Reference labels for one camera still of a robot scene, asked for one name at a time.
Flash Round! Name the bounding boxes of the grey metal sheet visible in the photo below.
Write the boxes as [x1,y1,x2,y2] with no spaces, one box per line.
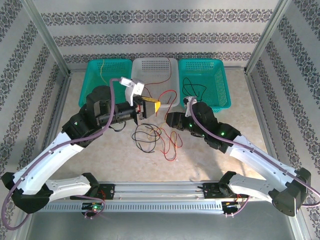
[14,199,311,240]

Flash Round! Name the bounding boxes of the small circuit board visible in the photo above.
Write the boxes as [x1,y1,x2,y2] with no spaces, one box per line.
[221,200,245,213]
[81,202,105,213]

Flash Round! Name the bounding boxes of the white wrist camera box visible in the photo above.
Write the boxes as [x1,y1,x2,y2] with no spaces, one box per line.
[119,76,145,106]
[183,95,198,118]

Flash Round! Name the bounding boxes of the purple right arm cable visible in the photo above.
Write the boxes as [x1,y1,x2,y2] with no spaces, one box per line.
[186,98,320,218]

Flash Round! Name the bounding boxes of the aluminium side rail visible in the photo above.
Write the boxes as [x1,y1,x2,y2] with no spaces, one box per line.
[243,71,285,181]
[33,72,73,183]

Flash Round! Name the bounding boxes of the black cable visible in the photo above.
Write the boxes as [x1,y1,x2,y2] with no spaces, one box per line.
[131,122,162,153]
[182,76,207,98]

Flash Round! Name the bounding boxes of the grey slotted cable duct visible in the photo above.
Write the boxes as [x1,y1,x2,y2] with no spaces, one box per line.
[37,201,226,214]

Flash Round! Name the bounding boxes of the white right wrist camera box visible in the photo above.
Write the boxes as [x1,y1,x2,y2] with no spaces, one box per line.
[183,95,198,118]

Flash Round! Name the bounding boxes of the teal plastic basket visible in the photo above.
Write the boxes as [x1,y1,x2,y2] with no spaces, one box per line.
[177,58,231,114]
[78,58,133,113]

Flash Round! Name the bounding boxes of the red cable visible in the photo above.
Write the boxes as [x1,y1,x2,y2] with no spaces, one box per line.
[159,129,183,162]
[158,90,180,125]
[144,57,176,92]

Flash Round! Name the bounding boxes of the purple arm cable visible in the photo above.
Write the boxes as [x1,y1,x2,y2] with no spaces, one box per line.
[0,77,126,231]
[186,98,320,218]

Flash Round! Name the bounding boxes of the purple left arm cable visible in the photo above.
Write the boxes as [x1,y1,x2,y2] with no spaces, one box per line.
[0,77,126,231]

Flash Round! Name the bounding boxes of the aluminium frame post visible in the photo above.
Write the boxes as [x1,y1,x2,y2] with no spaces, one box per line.
[244,0,293,75]
[23,0,72,77]

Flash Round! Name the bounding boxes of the long aluminium base rail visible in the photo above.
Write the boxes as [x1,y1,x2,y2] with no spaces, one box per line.
[44,180,295,202]

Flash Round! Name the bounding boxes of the white plastic basket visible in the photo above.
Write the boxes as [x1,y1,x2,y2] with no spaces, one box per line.
[131,56,181,109]

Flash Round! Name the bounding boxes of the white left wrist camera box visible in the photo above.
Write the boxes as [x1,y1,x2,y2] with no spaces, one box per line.
[119,76,145,106]

